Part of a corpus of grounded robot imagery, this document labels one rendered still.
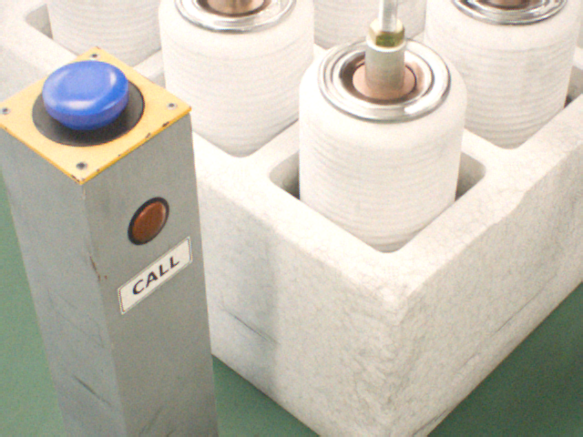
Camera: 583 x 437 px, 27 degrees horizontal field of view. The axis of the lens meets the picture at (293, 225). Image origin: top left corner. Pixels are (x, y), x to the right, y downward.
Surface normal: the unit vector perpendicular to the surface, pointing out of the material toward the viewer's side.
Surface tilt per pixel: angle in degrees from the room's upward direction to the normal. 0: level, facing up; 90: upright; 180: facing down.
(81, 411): 90
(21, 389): 0
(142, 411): 90
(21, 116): 0
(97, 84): 0
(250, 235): 90
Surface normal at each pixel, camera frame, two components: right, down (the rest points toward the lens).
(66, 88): 0.00, -0.69
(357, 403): -0.68, 0.53
